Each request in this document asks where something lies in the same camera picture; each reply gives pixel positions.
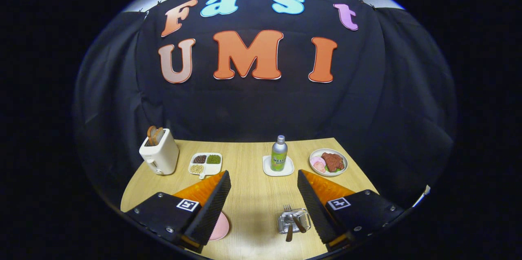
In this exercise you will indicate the brown toast slice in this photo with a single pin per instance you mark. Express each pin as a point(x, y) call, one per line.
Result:
point(159, 134)
point(151, 135)

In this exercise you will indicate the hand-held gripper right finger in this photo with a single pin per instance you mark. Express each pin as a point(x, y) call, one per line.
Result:
point(314, 207)

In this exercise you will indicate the white toaster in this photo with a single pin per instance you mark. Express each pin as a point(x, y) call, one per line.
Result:
point(163, 156)

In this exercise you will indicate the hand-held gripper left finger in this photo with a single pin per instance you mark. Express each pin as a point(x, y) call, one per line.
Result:
point(212, 209)

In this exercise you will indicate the pile of yellow soybeans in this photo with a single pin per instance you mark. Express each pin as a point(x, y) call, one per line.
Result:
point(197, 168)

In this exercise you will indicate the white square coaster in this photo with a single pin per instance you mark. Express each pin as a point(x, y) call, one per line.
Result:
point(266, 168)

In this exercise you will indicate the white divided snack dish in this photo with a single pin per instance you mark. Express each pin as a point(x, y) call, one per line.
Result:
point(214, 168)

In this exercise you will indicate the pink round plate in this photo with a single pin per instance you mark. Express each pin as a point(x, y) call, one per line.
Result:
point(220, 227)

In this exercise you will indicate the green soda bottle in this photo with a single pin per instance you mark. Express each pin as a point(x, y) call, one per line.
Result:
point(279, 158)

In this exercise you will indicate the black backdrop cloth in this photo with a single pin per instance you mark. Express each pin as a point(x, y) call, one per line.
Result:
point(244, 109)

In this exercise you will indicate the white round food plate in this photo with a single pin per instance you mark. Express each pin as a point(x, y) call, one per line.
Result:
point(332, 150)

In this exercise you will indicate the pile of dark red beans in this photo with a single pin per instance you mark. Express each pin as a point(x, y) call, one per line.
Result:
point(200, 159)

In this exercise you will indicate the pile of green beans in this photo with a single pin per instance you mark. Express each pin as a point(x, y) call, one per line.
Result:
point(213, 159)

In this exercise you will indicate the brown meat piece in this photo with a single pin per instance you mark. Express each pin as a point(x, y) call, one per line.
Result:
point(333, 161)

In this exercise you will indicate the pink onion slices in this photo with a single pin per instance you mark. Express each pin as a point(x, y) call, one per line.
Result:
point(317, 162)

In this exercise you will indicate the green vegetable garnish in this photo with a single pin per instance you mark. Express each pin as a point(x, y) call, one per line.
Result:
point(338, 169)

